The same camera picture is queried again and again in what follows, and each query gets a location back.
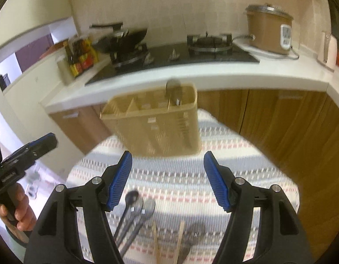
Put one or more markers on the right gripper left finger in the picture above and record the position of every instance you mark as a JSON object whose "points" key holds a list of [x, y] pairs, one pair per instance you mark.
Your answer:
{"points": [[55, 238]]}

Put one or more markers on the clear plastic spoon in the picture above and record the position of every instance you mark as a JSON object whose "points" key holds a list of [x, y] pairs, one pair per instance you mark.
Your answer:
{"points": [[146, 213], [174, 91]]}

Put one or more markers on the person's left hand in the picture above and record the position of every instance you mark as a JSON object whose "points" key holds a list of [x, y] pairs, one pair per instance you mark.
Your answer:
{"points": [[23, 213]]}

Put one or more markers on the grey plastic spoon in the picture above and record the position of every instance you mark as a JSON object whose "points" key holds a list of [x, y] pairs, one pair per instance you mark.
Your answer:
{"points": [[133, 212]]}

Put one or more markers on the dark spoon on right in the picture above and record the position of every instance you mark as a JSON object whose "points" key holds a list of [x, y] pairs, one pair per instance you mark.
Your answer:
{"points": [[193, 236]]}

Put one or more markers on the wooden chopstick left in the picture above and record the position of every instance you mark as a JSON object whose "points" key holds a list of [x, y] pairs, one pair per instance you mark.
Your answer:
{"points": [[155, 243]]}

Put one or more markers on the wooden chopstick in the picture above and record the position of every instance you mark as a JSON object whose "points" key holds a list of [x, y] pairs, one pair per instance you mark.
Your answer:
{"points": [[179, 240], [155, 243]]}

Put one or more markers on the wooden chopstick right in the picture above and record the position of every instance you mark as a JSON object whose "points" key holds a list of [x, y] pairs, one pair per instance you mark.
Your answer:
{"points": [[179, 240]]}

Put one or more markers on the striped woven tablecloth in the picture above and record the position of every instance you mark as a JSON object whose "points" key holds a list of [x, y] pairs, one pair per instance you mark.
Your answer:
{"points": [[181, 191]]}

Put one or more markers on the white cylinder bottle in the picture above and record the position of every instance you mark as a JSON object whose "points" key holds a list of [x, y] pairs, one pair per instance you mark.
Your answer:
{"points": [[65, 73]]}

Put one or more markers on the dark sauce bottles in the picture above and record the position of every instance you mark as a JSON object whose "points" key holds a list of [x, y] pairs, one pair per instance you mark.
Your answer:
{"points": [[80, 54]]}

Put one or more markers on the beige plastic utensil basket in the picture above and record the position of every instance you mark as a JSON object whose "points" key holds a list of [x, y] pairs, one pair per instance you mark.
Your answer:
{"points": [[148, 125]]}

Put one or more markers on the black wok with lid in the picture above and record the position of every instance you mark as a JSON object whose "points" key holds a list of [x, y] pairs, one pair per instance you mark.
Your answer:
{"points": [[120, 39]]}

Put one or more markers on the white container by window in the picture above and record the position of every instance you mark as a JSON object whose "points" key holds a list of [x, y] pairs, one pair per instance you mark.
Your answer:
{"points": [[328, 51]]}

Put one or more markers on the black gas stove top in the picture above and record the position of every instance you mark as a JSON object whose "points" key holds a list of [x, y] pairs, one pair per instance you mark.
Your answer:
{"points": [[197, 49]]}

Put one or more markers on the brown rice cooker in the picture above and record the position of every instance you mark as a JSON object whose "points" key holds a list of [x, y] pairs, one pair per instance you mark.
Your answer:
{"points": [[271, 28]]}

